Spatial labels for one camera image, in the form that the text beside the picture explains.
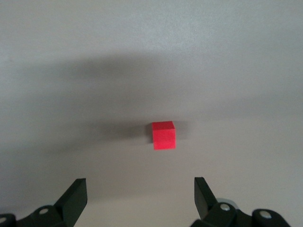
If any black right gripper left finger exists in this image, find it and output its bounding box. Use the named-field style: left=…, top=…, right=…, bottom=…
left=0, top=178, right=88, bottom=227

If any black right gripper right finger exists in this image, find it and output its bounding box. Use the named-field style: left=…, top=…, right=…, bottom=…
left=193, top=176, right=291, bottom=227

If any red cube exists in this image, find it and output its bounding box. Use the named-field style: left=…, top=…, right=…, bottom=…
left=151, top=121, right=177, bottom=151

